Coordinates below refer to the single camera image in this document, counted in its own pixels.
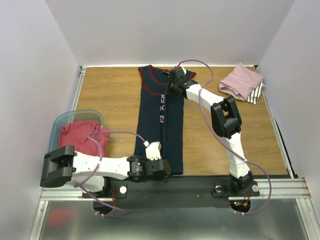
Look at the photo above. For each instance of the striped white folded tank top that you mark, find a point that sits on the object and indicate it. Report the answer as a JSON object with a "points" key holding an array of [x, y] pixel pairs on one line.
{"points": [[255, 94]]}

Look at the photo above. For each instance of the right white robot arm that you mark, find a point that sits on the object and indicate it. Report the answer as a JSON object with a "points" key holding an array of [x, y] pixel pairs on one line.
{"points": [[225, 124]]}

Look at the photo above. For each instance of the folded pink tank top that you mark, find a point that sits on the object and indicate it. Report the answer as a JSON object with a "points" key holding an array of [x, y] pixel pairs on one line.
{"points": [[240, 82]]}

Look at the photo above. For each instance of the navy basketball tank top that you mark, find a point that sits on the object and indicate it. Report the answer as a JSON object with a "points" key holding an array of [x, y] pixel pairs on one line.
{"points": [[161, 116]]}

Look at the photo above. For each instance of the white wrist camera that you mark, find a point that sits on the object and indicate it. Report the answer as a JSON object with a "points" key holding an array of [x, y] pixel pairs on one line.
{"points": [[183, 69], [153, 151]]}

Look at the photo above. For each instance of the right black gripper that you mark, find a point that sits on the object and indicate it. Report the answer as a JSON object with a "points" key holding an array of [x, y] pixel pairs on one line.
{"points": [[172, 88]]}

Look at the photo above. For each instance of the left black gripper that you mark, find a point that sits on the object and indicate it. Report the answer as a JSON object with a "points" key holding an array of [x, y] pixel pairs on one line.
{"points": [[158, 179]]}

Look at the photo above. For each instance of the blue plastic bin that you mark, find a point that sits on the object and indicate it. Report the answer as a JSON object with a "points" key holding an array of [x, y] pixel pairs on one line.
{"points": [[70, 117]]}

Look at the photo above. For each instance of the maroon red tank top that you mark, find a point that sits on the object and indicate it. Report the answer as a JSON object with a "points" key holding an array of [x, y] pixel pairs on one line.
{"points": [[76, 134]]}

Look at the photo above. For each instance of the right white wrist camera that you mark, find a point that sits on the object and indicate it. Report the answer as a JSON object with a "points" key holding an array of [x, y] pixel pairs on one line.
{"points": [[183, 69]]}

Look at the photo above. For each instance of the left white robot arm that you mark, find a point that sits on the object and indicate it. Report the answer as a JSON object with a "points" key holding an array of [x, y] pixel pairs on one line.
{"points": [[65, 166]]}

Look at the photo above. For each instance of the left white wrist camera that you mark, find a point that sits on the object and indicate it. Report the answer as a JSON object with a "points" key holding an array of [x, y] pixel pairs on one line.
{"points": [[153, 151]]}

